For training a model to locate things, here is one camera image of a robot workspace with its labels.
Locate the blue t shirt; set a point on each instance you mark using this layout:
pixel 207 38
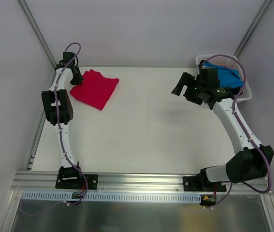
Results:
pixel 227 77

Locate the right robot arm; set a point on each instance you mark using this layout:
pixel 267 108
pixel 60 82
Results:
pixel 250 164

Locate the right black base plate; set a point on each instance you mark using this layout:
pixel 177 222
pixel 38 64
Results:
pixel 200 184

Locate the white plastic basket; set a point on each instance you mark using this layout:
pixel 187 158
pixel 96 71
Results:
pixel 231 62

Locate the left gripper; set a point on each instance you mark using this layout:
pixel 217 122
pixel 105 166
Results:
pixel 76 79

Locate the right aluminium frame post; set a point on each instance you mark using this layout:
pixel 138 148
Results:
pixel 252 27

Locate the left aluminium frame post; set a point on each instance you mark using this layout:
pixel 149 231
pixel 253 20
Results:
pixel 36 30

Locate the pink t shirt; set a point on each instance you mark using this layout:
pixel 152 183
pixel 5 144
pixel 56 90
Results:
pixel 95 89

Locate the aluminium mounting rail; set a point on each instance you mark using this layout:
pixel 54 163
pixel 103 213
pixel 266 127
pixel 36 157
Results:
pixel 109 182

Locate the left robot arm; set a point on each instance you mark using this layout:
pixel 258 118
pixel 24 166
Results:
pixel 59 113

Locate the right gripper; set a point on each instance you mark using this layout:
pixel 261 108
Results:
pixel 190 89

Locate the black t shirt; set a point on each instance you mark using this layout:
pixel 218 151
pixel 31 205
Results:
pixel 235 91

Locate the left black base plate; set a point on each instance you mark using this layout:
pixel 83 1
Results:
pixel 77 181

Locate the rear aluminium table edge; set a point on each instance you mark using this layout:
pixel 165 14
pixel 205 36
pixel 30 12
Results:
pixel 138 66

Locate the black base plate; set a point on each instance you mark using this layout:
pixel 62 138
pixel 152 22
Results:
pixel 77 181
pixel 200 184

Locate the white slotted cable duct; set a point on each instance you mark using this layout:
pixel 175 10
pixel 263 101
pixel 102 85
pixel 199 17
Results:
pixel 113 197

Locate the aluminium frame post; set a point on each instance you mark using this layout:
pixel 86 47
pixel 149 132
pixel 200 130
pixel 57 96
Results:
pixel 252 27
pixel 36 30

